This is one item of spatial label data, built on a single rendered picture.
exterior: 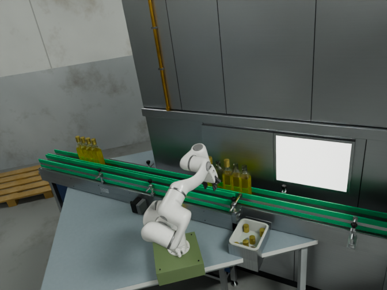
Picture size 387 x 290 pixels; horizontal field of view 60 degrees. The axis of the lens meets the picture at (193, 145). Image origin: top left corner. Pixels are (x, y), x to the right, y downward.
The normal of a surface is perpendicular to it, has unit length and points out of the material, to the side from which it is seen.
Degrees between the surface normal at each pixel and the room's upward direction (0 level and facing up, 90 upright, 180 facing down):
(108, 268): 0
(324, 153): 90
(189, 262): 1
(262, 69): 90
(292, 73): 90
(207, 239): 0
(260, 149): 90
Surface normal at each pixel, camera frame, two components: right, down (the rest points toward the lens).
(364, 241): -0.47, 0.46
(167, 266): -0.11, -0.89
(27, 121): 0.19, 0.43
